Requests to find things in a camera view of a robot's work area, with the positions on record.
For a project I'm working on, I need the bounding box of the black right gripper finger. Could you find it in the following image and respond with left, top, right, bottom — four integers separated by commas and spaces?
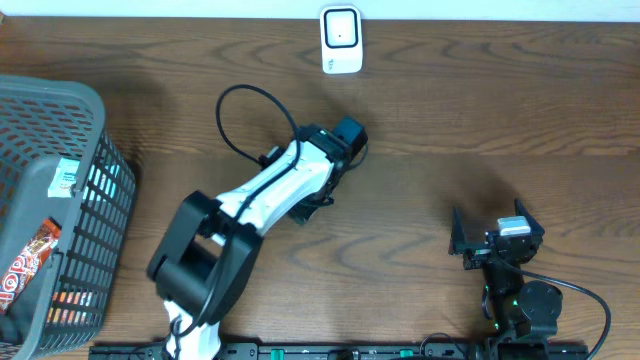
514, 198, 545, 237
448, 207, 467, 255

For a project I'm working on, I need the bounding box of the orange small carton box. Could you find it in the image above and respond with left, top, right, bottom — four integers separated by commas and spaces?
47, 291, 93, 326

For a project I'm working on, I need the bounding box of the light blue wet wipes pack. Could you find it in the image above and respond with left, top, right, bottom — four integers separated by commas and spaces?
47, 158, 80, 198

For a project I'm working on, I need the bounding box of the red chocolate wafer bar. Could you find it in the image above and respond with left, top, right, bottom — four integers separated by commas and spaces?
0, 218, 61, 315

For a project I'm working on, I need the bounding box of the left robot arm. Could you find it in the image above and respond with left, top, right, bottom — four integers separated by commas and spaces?
147, 117, 368, 359

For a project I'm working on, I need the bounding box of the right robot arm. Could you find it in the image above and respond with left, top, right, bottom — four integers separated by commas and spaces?
448, 199, 563, 360

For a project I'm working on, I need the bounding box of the white barcode scanner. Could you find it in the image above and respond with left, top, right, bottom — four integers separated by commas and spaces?
320, 5, 364, 75

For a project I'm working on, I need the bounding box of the grey plastic basket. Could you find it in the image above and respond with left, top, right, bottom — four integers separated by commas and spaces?
1, 75, 137, 359

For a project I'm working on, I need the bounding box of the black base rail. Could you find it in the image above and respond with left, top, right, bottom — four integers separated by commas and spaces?
88, 340, 591, 360

